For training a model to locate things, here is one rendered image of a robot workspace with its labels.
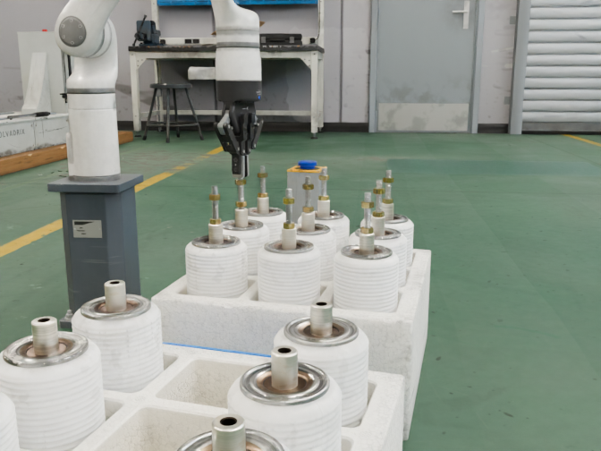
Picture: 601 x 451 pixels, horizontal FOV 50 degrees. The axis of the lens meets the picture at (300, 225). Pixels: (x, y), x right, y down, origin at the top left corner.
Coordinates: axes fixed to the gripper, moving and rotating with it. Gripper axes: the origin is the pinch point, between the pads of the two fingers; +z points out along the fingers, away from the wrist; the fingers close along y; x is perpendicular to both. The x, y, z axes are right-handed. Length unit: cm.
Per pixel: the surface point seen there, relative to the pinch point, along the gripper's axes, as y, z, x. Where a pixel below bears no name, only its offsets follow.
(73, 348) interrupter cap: -52, 10, -12
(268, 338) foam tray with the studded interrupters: -17.4, 22.1, -14.2
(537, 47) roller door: 531, -40, 2
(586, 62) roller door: 544, -28, -38
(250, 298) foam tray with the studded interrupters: -14.0, 17.8, -9.5
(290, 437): -54, 12, -35
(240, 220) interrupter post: -1.0, 9.3, -0.3
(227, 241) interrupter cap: -10.4, 10.4, -3.5
